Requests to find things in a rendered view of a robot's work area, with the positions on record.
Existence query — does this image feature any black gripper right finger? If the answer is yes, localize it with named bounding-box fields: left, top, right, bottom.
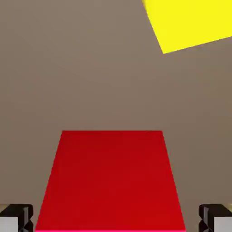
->
left=198, top=203, right=232, bottom=232

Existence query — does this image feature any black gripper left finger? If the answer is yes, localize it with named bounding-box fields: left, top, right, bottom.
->
left=0, top=203, right=34, bottom=232

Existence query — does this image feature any small red cube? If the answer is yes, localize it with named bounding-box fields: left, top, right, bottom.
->
left=34, top=130, right=187, bottom=232

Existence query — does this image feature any small yellow cube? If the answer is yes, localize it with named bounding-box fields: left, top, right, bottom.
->
left=141, top=0, right=232, bottom=54

